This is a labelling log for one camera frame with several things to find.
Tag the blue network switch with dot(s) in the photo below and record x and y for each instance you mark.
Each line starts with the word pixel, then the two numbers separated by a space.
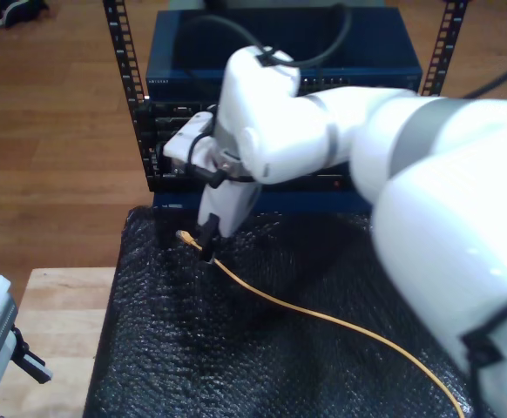
pixel 192 52

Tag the black perforated rack post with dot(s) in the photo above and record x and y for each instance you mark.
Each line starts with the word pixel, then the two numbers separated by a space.
pixel 447 43
pixel 123 43

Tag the black bubble wrap mat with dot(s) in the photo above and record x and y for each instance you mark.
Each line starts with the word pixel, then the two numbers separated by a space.
pixel 236 370

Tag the black rack server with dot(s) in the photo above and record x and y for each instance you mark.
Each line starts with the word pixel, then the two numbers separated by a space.
pixel 171 117

